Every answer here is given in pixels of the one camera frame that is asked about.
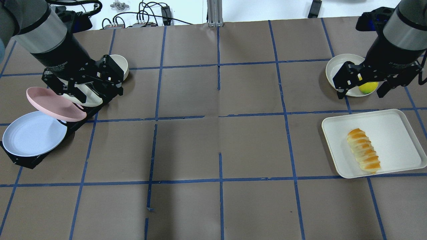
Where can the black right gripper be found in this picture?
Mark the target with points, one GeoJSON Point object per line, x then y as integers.
{"type": "Point", "coordinates": [388, 51]}

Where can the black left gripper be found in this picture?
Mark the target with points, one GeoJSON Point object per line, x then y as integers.
{"type": "Point", "coordinates": [63, 59]}

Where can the striped orange bread roll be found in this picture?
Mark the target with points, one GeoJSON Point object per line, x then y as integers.
{"type": "Point", "coordinates": [363, 151]}

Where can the light blue plate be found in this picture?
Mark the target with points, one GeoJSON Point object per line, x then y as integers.
{"type": "Point", "coordinates": [33, 134]}

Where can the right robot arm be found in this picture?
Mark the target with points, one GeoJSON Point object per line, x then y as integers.
{"type": "Point", "coordinates": [404, 26]}

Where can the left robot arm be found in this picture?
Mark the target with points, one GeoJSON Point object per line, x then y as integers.
{"type": "Point", "coordinates": [38, 29]}

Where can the cream plate in rack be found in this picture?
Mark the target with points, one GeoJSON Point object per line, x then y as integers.
{"type": "Point", "coordinates": [92, 99]}

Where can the pink plate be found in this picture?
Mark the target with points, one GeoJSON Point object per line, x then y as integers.
{"type": "Point", "coordinates": [56, 106]}

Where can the yellow lemon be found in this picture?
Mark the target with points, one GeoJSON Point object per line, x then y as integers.
{"type": "Point", "coordinates": [368, 88]}

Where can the cream bowl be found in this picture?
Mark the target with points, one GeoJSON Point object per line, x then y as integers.
{"type": "Point", "coordinates": [122, 63]}

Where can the black dish rack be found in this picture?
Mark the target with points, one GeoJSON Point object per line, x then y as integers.
{"type": "Point", "coordinates": [32, 162]}

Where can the white rectangular tray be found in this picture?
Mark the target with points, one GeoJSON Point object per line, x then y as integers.
{"type": "Point", "coordinates": [392, 137]}

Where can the black power adapter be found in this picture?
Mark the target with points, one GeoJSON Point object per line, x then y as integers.
{"type": "Point", "coordinates": [166, 15]}

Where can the aluminium frame post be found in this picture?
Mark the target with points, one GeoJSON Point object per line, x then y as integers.
{"type": "Point", "coordinates": [215, 13]}

